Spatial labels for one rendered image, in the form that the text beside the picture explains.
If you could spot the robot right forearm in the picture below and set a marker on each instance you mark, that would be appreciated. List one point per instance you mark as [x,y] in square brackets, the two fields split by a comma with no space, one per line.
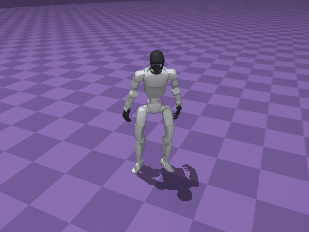
[129,102]

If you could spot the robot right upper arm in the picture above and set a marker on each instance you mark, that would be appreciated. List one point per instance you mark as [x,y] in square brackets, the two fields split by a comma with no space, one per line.
[137,78]

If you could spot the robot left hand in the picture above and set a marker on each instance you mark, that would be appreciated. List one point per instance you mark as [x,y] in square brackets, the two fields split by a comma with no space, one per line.
[177,112]

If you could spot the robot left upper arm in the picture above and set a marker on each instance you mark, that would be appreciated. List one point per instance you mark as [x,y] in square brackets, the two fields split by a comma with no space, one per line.
[174,81]

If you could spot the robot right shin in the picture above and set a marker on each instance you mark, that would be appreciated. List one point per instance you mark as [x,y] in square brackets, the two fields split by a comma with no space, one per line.
[139,148]

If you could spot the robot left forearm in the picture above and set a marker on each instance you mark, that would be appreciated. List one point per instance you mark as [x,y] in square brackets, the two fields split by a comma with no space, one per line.
[178,100]

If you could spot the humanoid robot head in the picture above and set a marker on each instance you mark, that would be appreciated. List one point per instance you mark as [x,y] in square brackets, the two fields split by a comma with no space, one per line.
[156,58]

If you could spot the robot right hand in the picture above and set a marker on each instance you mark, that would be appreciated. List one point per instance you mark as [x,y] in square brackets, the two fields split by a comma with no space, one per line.
[126,115]

